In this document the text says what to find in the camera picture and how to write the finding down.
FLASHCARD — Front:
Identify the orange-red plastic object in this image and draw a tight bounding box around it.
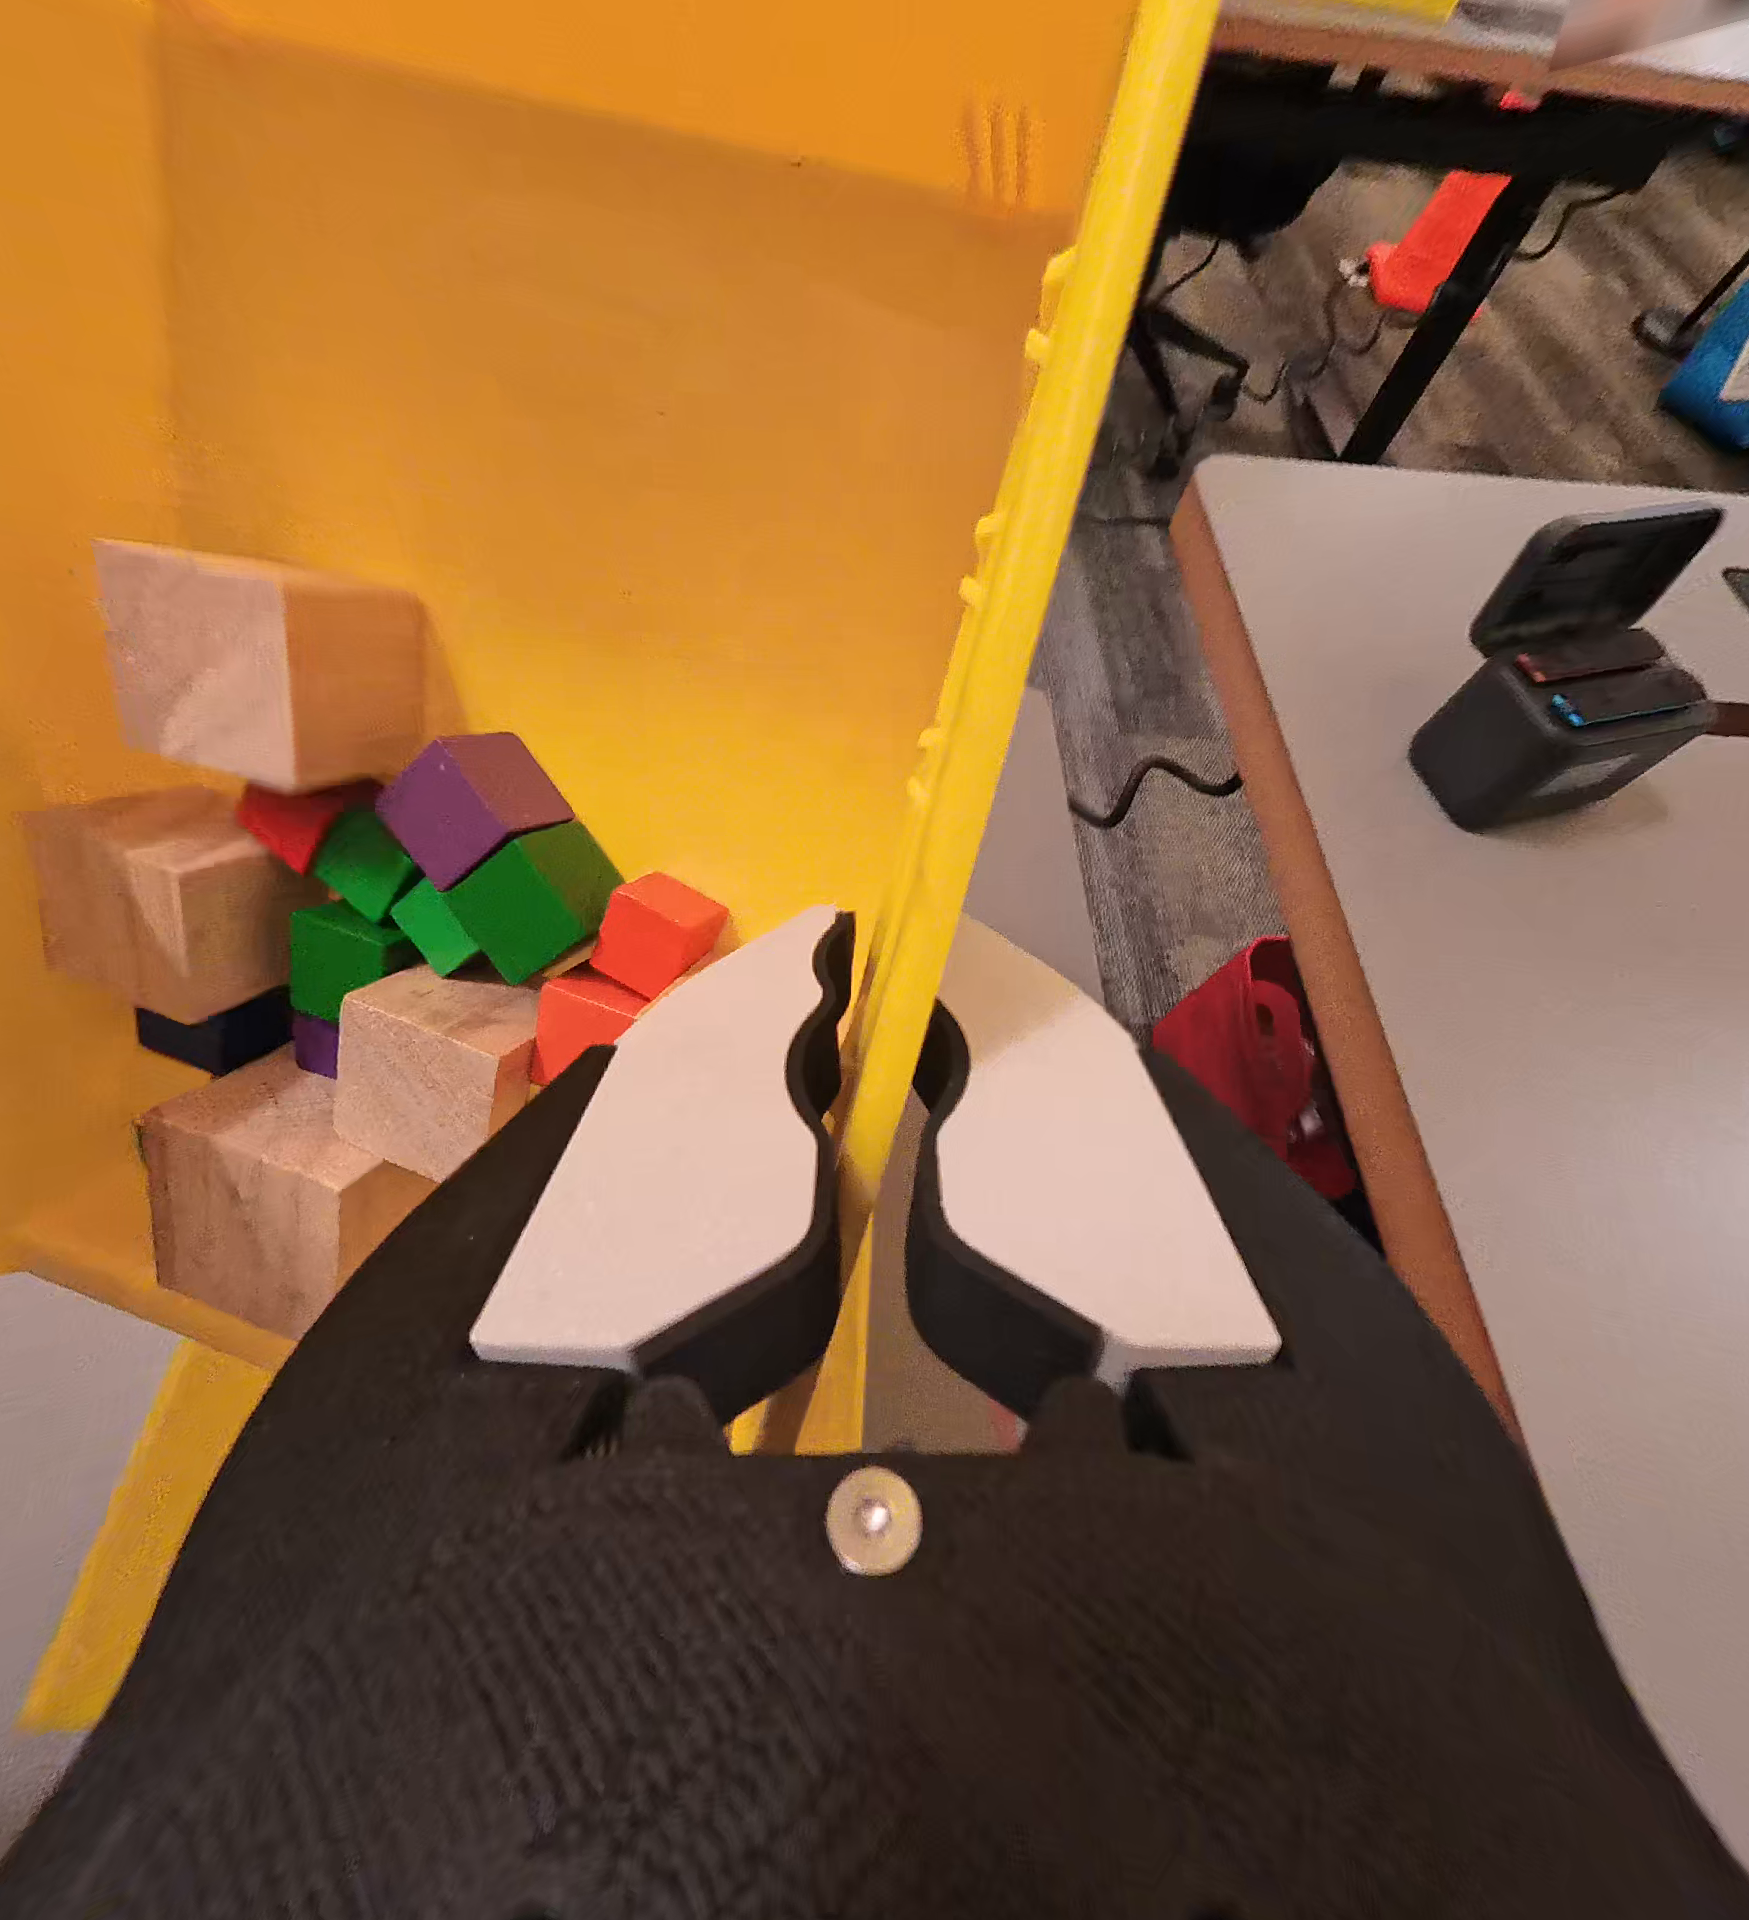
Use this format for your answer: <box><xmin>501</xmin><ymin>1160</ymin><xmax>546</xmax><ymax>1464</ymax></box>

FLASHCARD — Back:
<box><xmin>1376</xmin><ymin>168</ymin><xmax>1513</xmax><ymax>325</ymax></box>

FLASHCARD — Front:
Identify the red plastic object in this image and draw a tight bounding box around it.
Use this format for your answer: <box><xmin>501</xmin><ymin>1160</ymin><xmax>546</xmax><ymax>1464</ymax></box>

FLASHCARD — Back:
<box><xmin>1152</xmin><ymin>936</ymin><xmax>1364</xmax><ymax>1202</ymax></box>

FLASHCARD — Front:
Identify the black chair base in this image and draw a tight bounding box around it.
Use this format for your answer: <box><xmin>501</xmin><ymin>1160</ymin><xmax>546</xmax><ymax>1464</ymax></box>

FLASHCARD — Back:
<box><xmin>1127</xmin><ymin>224</ymin><xmax>1254</xmax><ymax>471</ymax></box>

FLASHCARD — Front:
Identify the black floor cable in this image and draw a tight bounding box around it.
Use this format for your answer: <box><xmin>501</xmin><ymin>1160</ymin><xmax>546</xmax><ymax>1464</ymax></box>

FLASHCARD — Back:
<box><xmin>1073</xmin><ymin>754</ymin><xmax>1247</xmax><ymax>829</ymax></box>

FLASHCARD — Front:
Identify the brown table with black legs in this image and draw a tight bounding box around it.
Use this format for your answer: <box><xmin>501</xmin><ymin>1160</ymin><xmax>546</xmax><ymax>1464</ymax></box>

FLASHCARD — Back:
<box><xmin>1137</xmin><ymin>0</ymin><xmax>1749</xmax><ymax>467</ymax></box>

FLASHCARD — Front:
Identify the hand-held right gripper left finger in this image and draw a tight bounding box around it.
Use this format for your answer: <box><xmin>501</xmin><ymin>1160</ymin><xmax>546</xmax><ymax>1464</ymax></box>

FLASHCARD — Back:
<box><xmin>466</xmin><ymin>902</ymin><xmax>857</xmax><ymax>1423</ymax></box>

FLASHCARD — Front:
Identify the yellow plastic box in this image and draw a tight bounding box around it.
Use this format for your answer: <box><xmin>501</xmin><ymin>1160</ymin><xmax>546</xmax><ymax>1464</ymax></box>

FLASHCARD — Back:
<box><xmin>0</xmin><ymin>0</ymin><xmax>1224</xmax><ymax>1458</ymax></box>
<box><xmin>17</xmin><ymin>1327</ymin><xmax>297</xmax><ymax>1739</ymax></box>

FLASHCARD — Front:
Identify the black charging case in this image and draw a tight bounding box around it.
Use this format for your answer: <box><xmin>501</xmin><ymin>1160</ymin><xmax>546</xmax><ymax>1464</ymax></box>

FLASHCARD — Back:
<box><xmin>1409</xmin><ymin>507</ymin><xmax>1726</xmax><ymax>833</ymax></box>

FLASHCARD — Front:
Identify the blue plastic bin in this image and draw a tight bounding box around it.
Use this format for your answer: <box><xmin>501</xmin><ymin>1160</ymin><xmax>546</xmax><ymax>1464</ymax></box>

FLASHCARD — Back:
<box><xmin>1658</xmin><ymin>277</ymin><xmax>1749</xmax><ymax>451</ymax></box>

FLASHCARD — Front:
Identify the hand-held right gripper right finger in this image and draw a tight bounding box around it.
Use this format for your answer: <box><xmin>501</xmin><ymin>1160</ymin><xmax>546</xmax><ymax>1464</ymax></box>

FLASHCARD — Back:
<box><xmin>902</xmin><ymin>915</ymin><xmax>1284</xmax><ymax>1423</ymax></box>

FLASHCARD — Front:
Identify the grey table with brown edge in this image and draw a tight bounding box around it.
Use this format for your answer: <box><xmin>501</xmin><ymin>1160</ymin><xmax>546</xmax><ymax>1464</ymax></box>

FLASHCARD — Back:
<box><xmin>1172</xmin><ymin>453</ymin><xmax>1749</xmax><ymax>1920</ymax></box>

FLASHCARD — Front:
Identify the pile of coloured wooden cubes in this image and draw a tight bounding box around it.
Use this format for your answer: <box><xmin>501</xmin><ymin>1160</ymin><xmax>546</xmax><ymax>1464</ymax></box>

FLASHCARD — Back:
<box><xmin>19</xmin><ymin>536</ymin><xmax>733</xmax><ymax>1344</ymax></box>

